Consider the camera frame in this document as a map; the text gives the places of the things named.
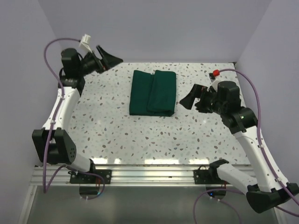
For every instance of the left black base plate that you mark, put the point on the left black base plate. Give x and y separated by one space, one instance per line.
103 175

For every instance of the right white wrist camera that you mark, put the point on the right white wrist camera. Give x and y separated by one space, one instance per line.
215 78

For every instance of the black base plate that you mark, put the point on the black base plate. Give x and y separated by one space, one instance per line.
202 175
103 175

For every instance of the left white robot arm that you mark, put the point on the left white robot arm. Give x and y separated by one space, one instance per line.
52 142

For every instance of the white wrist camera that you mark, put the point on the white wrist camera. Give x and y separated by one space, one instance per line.
215 78
84 43

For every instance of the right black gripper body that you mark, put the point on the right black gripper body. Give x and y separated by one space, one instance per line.
209 102

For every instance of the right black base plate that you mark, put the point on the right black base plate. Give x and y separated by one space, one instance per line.
202 175

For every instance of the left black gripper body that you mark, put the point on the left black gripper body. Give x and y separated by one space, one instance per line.
90 65

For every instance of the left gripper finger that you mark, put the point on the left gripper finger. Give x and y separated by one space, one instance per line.
109 61
99 56

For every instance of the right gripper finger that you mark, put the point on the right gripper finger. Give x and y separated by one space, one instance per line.
201 90
188 100

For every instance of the dark green surgical cloth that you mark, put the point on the dark green surgical cloth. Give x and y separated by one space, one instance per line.
153 94

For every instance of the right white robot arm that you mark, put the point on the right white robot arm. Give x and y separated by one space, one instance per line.
269 188

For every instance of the aluminium front rail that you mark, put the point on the aluminium front rail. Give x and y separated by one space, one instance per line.
139 176

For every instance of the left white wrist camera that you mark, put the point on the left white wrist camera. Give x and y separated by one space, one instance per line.
84 43

